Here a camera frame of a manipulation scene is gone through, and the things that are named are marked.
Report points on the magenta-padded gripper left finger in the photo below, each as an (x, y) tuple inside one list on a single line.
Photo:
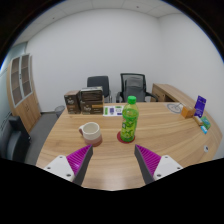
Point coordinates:
[(60, 165)]

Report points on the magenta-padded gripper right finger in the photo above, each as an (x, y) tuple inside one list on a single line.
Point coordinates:
[(165, 165)]

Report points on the green drink bottle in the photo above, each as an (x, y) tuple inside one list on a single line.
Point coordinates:
[(129, 121)]

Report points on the small round desk grommet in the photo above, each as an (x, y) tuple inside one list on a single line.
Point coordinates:
[(206, 149)]

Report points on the white and brown mug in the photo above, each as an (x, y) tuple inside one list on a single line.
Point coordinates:
[(91, 133)]

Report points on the black leather sofa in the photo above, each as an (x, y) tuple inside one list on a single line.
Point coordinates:
[(13, 141)]

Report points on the small blue box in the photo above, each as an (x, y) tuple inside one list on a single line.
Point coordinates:
[(203, 129)]

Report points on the flat round red coaster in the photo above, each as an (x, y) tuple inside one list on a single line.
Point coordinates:
[(119, 138)]

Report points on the grey waste bin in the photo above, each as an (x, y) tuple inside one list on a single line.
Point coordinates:
[(59, 111)]

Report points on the small tan box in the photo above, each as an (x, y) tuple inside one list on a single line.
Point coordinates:
[(198, 120)]

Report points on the round white disc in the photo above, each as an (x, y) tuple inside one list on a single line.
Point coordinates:
[(174, 108)]

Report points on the small orange-brown box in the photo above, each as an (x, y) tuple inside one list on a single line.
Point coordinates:
[(188, 112)]

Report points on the small green box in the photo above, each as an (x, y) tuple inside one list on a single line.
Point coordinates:
[(206, 122)]

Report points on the tall brown carton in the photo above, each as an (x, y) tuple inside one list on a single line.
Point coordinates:
[(71, 102)]

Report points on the brown carton with orange label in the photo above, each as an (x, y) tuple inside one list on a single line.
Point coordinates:
[(91, 108)]

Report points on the wooden shelf cabinet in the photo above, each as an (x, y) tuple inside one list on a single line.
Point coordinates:
[(25, 106)]

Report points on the purple card stand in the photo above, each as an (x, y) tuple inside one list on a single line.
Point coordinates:
[(200, 106)]

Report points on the wooden side desk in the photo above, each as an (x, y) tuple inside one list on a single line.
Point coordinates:
[(170, 92)]

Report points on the white and green leaflet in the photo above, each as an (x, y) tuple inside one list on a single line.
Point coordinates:
[(112, 111)]

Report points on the black mesh office chair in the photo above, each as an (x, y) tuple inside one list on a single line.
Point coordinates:
[(133, 86)]

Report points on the dark solid-back office chair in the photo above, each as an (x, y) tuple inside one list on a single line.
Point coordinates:
[(98, 83)]

